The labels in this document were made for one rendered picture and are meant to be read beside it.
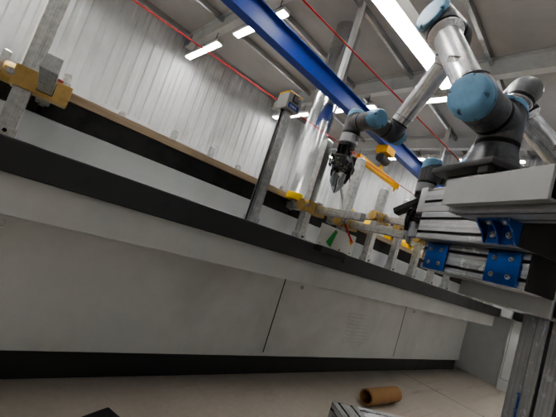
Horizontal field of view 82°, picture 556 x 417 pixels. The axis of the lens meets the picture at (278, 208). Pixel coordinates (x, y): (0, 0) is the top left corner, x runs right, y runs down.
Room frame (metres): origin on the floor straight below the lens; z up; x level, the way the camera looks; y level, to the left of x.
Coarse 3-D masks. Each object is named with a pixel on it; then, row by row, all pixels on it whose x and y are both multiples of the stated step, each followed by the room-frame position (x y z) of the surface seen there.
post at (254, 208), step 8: (280, 112) 1.19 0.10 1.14; (288, 112) 1.19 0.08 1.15; (280, 120) 1.19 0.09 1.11; (288, 120) 1.20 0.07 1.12; (280, 128) 1.18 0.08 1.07; (272, 136) 1.19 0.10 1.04; (280, 136) 1.19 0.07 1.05; (272, 144) 1.19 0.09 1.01; (280, 144) 1.20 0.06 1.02; (272, 152) 1.18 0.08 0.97; (264, 160) 1.21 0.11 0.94; (272, 160) 1.19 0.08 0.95; (264, 168) 1.19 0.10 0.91; (272, 168) 1.20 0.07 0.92; (264, 176) 1.18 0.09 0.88; (256, 184) 1.19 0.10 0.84; (264, 184) 1.19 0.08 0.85; (256, 192) 1.19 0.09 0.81; (264, 192) 1.20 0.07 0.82; (256, 200) 1.18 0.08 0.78; (248, 208) 1.19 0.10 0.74; (256, 208) 1.19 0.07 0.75; (248, 216) 1.18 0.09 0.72; (256, 216) 1.20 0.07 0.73
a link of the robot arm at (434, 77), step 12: (468, 24) 1.06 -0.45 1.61; (468, 36) 1.04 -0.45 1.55; (432, 72) 1.14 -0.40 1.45; (444, 72) 1.13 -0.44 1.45; (420, 84) 1.17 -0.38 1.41; (432, 84) 1.15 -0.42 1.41; (408, 96) 1.22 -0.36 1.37; (420, 96) 1.18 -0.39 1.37; (408, 108) 1.21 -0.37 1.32; (420, 108) 1.21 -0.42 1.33; (396, 120) 1.24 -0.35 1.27; (408, 120) 1.23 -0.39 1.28; (396, 132) 1.25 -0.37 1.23; (396, 144) 1.30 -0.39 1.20
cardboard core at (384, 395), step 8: (360, 392) 1.75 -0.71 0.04; (368, 392) 1.78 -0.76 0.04; (376, 392) 1.73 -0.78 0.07; (384, 392) 1.77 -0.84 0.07; (392, 392) 1.82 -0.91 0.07; (400, 392) 1.87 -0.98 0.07; (368, 400) 1.76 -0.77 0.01; (376, 400) 1.71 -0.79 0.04; (384, 400) 1.76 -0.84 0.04; (392, 400) 1.81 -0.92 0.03
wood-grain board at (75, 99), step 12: (0, 60) 0.85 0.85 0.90; (72, 96) 0.96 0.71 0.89; (84, 108) 1.00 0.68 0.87; (96, 108) 1.01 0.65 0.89; (120, 120) 1.05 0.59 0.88; (144, 132) 1.10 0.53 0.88; (156, 132) 1.13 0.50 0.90; (168, 144) 1.16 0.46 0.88; (180, 144) 1.19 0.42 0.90; (204, 156) 1.25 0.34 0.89; (228, 168) 1.32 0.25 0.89; (252, 180) 1.40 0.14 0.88; (276, 192) 1.49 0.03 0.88; (384, 240) 2.09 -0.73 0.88; (408, 252) 2.30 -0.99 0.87
